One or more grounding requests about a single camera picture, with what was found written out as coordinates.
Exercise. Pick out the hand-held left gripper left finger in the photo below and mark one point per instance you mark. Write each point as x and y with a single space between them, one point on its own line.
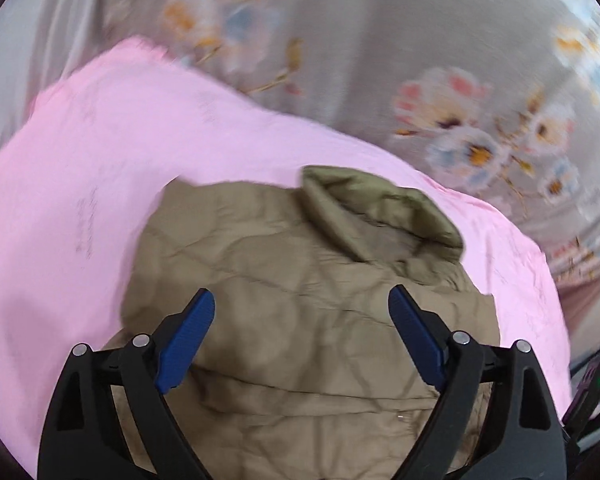
187 335

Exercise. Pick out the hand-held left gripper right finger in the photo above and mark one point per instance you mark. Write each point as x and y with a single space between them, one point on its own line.
416 332

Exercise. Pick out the khaki quilted jacket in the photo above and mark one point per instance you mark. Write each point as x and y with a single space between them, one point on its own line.
300 285

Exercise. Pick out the pink bed sheet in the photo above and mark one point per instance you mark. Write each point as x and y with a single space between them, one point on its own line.
80 185

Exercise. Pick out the grey floral blanket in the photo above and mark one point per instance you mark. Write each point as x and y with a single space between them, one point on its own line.
380 35

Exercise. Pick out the white satin cloth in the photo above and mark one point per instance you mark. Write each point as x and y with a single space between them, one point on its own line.
35 35

